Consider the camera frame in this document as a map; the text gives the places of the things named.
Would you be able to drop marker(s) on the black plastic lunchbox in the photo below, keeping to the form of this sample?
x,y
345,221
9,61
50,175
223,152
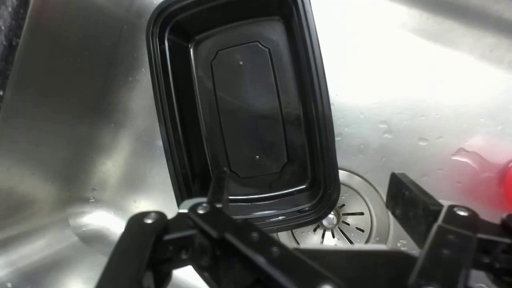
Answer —
x,y
250,106

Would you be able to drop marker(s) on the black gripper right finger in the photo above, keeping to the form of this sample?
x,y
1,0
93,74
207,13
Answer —
x,y
449,240

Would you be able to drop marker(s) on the stainless steel sink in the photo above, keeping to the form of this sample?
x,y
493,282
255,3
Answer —
x,y
426,64

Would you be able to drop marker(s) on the red plastic cup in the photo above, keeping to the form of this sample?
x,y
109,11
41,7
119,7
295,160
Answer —
x,y
489,176

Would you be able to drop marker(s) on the metal sink drain strainer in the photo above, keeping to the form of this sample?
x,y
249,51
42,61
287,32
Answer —
x,y
357,218

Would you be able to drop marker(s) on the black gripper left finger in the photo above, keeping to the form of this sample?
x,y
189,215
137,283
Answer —
x,y
145,250

